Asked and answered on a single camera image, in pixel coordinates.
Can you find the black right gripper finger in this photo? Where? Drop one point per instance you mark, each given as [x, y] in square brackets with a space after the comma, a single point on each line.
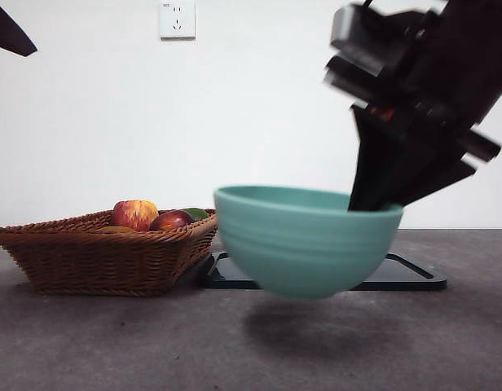
[434, 179]
[375, 171]

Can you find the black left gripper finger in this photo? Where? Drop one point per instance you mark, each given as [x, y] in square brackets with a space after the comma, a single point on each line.
[8, 32]

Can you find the teal ceramic bowl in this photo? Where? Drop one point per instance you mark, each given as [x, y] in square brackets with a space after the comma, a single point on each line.
[308, 252]

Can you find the yellow-brown oval fruit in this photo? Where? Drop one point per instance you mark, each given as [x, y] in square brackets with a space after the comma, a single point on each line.
[114, 230]

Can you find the dark green rectangular tray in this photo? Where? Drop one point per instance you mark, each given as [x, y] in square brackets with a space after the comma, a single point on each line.
[414, 277]

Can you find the green fruit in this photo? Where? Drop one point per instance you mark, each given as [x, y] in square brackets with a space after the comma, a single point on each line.
[199, 213]

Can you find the dark red round fruit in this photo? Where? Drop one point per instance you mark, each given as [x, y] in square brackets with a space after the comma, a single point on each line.
[171, 220]

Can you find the red yellow streaked apple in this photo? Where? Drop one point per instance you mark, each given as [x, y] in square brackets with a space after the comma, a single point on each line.
[133, 216]

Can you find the brown wicker basket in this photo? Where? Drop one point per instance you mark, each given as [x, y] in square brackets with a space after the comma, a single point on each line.
[92, 264]

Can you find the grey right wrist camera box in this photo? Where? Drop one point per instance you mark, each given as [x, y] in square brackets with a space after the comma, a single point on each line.
[357, 36]

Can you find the white wall socket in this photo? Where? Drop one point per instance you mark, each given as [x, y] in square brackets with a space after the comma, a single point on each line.
[177, 20]

